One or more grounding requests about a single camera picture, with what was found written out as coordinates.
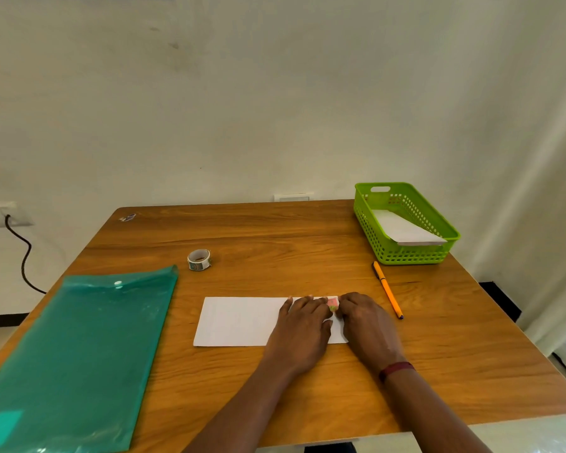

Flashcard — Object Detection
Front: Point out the orange pen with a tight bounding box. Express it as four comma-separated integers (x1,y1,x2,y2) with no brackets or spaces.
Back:
372,260,405,321

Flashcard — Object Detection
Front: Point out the person's left forearm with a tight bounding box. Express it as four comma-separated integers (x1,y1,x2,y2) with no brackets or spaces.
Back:
182,353,293,453

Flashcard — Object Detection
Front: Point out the green plastic basket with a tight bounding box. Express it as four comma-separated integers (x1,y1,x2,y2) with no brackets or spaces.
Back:
353,182,462,267

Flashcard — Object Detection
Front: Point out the dark red wrist band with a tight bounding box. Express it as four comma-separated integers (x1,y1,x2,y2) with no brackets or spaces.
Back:
377,361,416,384

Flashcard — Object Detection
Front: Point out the person's right forearm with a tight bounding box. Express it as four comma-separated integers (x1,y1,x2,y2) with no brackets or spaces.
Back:
384,367,494,453

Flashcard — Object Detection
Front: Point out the black power cable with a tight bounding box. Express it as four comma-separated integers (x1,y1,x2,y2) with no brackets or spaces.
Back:
4,215,48,296

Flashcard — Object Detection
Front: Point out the person's left hand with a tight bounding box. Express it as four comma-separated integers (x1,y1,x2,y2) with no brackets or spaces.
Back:
264,295,335,377

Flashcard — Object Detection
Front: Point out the small clear tape roll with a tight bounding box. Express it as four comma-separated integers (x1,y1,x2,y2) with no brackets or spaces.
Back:
186,249,213,272

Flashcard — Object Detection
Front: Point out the green translucent plastic folder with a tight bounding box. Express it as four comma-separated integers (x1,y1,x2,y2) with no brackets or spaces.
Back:
0,264,180,453

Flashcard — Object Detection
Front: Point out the person's right hand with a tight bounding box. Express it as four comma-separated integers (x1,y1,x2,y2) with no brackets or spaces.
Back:
335,292,406,373

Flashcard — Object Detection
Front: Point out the black skirting board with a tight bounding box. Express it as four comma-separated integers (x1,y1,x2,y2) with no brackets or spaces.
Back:
0,281,523,329

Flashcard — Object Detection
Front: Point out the person's right leg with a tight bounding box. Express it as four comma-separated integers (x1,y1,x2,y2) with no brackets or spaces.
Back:
303,440,357,453

